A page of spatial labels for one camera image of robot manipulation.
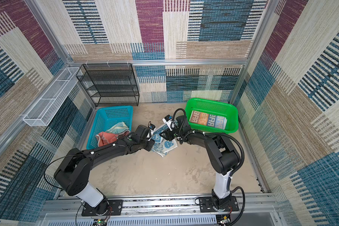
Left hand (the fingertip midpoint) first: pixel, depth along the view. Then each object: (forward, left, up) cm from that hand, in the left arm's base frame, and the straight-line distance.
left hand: (152, 139), depth 90 cm
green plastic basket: (+32, -48, -5) cm, 58 cm away
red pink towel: (+3, +31, -3) cm, 32 cm away
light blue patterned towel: (-2, -6, -5) cm, 8 cm away
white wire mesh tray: (+2, +52, +25) cm, 58 cm away
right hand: (+4, -7, 0) cm, 8 cm away
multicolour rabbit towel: (+19, -40, -4) cm, 44 cm away
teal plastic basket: (+22, +38, -5) cm, 44 cm away
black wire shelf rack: (+42, +34, +10) cm, 55 cm away
